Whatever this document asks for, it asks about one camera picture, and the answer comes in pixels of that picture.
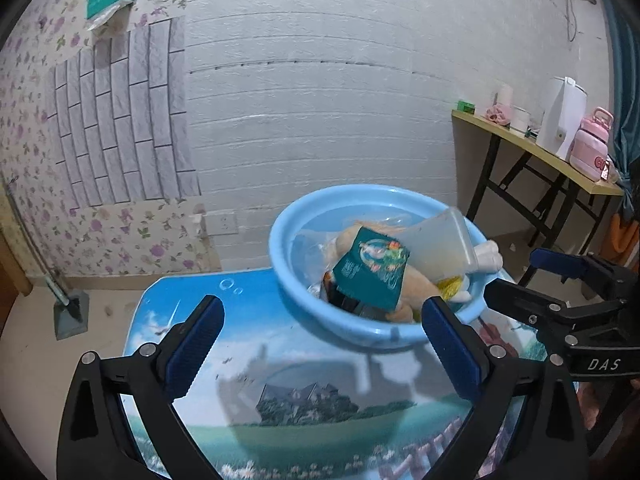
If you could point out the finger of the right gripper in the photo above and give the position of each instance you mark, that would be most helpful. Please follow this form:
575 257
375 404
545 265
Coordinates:
589 269
552 318

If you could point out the white electric kettle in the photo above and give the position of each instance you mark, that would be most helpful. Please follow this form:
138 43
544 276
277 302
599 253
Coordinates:
564 104

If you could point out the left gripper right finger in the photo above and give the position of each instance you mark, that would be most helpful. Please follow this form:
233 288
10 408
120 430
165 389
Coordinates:
549 437

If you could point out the light blue plastic basin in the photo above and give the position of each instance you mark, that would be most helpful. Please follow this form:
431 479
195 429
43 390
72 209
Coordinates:
334 209

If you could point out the pink floral item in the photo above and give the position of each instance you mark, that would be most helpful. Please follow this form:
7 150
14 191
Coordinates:
499 114

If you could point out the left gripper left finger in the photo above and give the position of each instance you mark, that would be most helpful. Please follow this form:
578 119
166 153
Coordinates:
96 440

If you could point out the grey dustpan with handle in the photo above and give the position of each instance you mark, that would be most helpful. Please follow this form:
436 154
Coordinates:
71 307

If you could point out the white tall cup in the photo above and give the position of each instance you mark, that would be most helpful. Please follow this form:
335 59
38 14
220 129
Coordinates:
504 95

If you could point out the pink thermos bottle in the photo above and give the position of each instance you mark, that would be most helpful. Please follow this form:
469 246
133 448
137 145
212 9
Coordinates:
589 152

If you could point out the dark green snack packet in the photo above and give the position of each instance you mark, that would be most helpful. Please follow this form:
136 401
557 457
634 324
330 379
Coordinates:
370 274

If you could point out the yellow top side table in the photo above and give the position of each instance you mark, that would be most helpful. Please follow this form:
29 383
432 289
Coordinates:
566 190

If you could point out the white wall socket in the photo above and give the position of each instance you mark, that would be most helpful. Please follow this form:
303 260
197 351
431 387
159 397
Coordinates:
221 223

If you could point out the green small box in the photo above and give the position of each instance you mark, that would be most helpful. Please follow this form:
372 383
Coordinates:
465 107

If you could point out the teal curtain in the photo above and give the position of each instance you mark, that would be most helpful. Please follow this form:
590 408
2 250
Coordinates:
624 42

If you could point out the tan plush dog toy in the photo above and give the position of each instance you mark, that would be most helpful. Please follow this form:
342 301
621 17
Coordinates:
415 287

